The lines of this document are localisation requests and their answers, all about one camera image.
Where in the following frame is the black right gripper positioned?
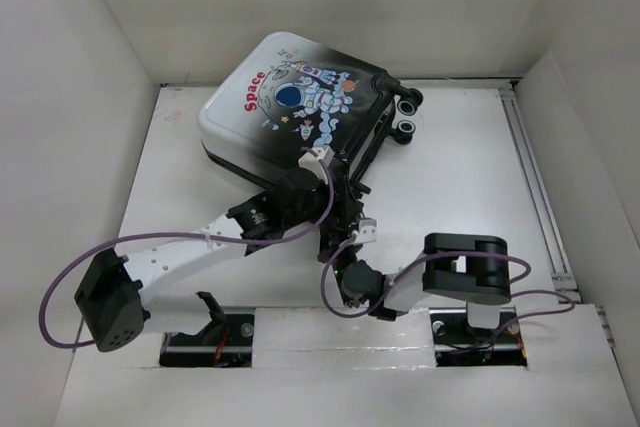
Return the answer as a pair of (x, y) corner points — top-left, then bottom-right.
(316, 224), (362, 286)

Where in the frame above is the black white space suitcase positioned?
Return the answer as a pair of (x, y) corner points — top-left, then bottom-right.
(198, 32), (424, 188)

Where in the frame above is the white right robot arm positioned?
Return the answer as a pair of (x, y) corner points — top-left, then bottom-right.
(321, 233), (511, 341)

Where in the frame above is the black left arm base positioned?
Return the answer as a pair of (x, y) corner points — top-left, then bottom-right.
(159, 291), (255, 369)

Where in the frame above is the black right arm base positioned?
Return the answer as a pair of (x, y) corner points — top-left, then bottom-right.
(430, 309), (528, 367)

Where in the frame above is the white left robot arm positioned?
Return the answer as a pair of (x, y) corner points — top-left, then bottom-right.
(74, 161), (348, 353)

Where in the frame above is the white foam base cover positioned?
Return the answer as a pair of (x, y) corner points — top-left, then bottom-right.
(252, 308), (435, 371)

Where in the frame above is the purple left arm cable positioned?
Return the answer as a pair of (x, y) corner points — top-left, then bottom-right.
(39, 159), (336, 351)

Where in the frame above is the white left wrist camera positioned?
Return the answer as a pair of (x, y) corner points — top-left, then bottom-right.
(298, 146), (334, 175)

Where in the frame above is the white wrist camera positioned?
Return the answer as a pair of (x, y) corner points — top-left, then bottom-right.
(298, 146), (334, 175)
(351, 217), (378, 245)

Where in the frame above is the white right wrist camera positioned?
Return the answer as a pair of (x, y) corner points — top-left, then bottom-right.
(351, 217), (378, 245)

